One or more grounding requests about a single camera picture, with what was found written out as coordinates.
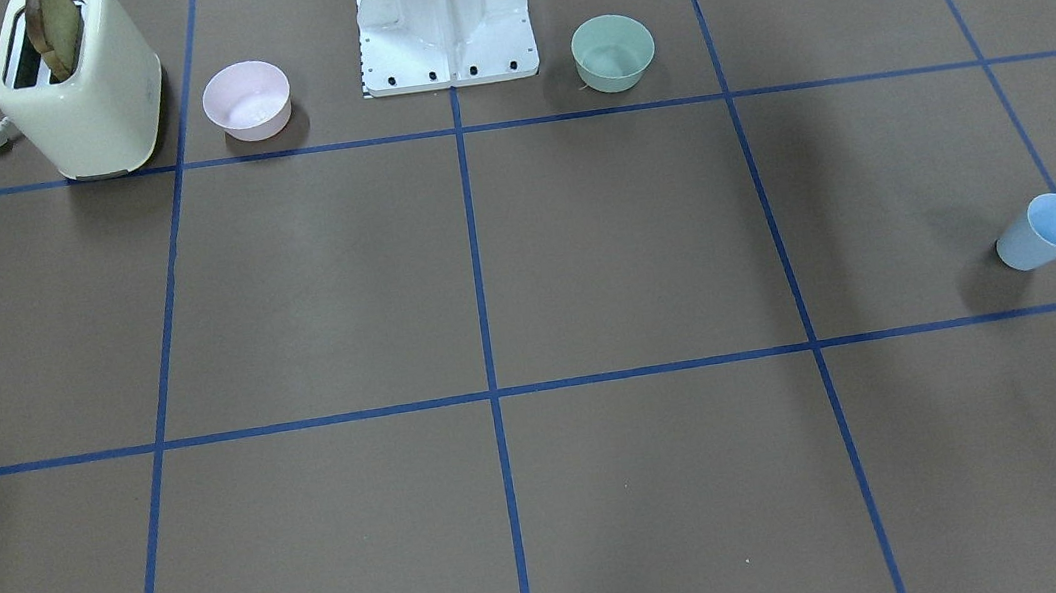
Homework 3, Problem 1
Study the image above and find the cream two-slot toaster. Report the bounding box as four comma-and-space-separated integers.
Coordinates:
0, 0, 164, 181

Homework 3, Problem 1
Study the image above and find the pink plastic bowl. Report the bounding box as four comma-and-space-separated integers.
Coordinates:
201, 60, 293, 142

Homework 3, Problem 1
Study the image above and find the green plastic bowl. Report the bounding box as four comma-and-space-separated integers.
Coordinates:
570, 13, 656, 94

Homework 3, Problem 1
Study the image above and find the light blue cup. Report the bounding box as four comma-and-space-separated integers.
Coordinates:
995, 193, 1056, 272

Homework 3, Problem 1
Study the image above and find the toast slice in toaster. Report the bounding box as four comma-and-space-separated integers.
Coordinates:
23, 0, 83, 83

